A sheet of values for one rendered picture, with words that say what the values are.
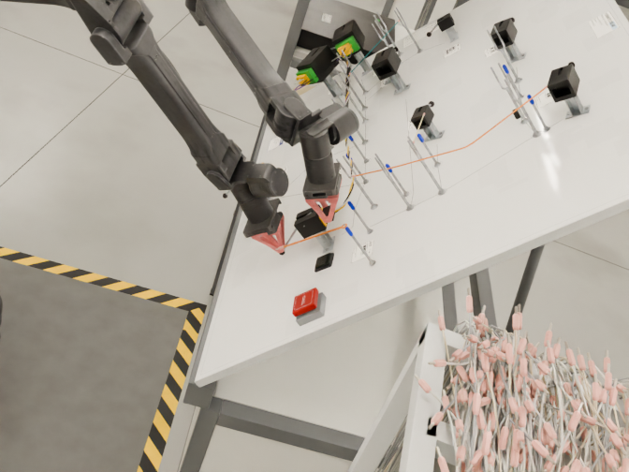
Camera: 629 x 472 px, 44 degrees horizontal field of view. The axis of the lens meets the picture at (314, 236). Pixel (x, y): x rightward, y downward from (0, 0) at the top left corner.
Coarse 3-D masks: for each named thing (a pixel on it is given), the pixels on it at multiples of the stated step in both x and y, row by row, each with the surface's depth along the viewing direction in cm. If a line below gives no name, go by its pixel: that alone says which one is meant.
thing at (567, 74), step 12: (552, 72) 148; (564, 72) 146; (576, 72) 147; (552, 84) 145; (564, 84) 144; (576, 84) 146; (552, 96) 147; (564, 96) 146; (576, 96) 149; (576, 108) 151; (588, 108) 149
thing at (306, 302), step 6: (312, 288) 151; (300, 294) 152; (306, 294) 151; (312, 294) 150; (294, 300) 152; (300, 300) 150; (306, 300) 149; (312, 300) 148; (294, 306) 150; (300, 306) 149; (306, 306) 148; (312, 306) 147; (294, 312) 149; (300, 312) 148; (306, 312) 150
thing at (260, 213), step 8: (256, 200) 160; (264, 200) 162; (272, 200) 168; (280, 200) 168; (248, 208) 161; (256, 208) 161; (264, 208) 162; (272, 208) 165; (248, 216) 163; (256, 216) 162; (264, 216) 162; (272, 216) 162; (248, 224) 164; (256, 224) 163; (264, 224) 161; (248, 232) 162; (264, 232) 161
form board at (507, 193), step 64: (512, 0) 208; (576, 0) 187; (448, 64) 201; (512, 64) 181; (576, 64) 164; (384, 128) 194; (448, 128) 175; (512, 128) 160; (576, 128) 147; (384, 192) 170; (448, 192) 156; (512, 192) 143; (576, 192) 133; (256, 256) 182; (320, 256) 166; (384, 256) 152; (448, 256) 140; (512, 256) 132; (256, 320) 161; (320, 320) 148
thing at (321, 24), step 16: (320, 0) 270; (336, 0) 275; (320, 16) 259; (336, 16) 263; (352, 16) 268; (368, 16) 272; (384, 16) 277; (304, 32) 247; (320, 32) 249; (368, 32) 261; (384, 32) 265; (304, 48) 250; (368, 48) 250; (384, 48) 254
